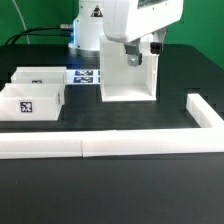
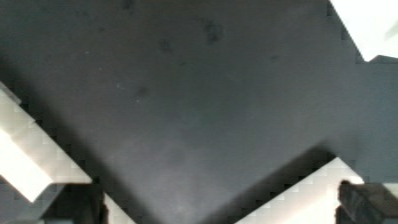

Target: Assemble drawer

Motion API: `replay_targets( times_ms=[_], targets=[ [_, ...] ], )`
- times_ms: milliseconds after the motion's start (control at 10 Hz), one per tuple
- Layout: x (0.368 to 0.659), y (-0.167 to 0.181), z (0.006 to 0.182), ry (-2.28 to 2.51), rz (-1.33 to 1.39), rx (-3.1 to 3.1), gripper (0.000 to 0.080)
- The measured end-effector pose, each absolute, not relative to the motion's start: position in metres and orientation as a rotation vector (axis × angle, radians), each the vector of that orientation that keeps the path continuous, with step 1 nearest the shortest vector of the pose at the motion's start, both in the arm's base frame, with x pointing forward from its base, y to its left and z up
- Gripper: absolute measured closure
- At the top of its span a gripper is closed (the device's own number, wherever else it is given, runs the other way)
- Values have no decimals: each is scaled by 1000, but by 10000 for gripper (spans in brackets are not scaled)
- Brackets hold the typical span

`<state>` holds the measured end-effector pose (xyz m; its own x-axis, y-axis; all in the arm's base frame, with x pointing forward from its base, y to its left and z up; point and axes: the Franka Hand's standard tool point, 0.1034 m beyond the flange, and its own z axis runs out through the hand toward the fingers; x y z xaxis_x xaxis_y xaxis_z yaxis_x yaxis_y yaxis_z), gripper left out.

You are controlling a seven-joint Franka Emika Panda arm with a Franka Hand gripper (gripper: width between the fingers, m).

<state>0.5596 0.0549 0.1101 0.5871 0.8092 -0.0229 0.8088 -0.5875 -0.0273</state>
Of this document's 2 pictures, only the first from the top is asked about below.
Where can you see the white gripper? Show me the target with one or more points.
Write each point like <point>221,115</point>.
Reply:
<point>128,20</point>

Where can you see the white drawer cabinet frame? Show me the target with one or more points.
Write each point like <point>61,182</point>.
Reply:
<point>121,82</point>

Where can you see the white front drawer box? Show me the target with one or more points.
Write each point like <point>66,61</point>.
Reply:
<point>31,102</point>

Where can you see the white drawer box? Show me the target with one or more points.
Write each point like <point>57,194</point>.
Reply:
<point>39,75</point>
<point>31,102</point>

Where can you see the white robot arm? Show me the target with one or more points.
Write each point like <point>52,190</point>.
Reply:
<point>87,28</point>

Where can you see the white rear drawer box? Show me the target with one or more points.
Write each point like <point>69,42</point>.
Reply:
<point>39,75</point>

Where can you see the white marker sheet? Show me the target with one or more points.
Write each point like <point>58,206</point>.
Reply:
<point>82,77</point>

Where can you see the white side fence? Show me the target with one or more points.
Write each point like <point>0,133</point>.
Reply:
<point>202,112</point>

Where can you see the white front fence right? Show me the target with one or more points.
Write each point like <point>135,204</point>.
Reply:
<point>148,142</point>

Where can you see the white front fence left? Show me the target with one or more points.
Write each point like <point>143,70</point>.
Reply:
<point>40,145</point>

